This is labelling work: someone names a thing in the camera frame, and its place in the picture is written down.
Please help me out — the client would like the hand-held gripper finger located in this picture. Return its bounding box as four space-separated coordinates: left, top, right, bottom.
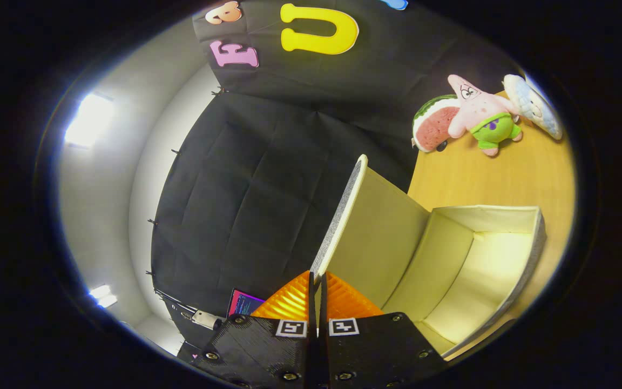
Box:
319 272 449 389
190 270 318 389

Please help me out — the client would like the grey fabric storage box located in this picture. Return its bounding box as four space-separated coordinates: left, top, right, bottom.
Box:
310 154 547 361

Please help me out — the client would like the open laptop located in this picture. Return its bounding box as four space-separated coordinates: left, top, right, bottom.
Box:
226 289 266 318

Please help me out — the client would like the white power adapter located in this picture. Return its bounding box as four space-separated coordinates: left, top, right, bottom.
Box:
191 309 224 331

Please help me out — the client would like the watermelon slice plush toy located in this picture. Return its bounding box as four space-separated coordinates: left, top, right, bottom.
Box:
411 95 461 153

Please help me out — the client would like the ceiling light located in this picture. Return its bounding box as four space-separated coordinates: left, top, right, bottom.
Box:
64 93 115 149
89 285 119 309

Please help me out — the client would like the pink starfish plush toy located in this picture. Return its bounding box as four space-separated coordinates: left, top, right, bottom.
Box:
447 74 523 157

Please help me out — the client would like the white blue cloud plush toy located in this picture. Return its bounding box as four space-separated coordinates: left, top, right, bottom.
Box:
503 74 564 141

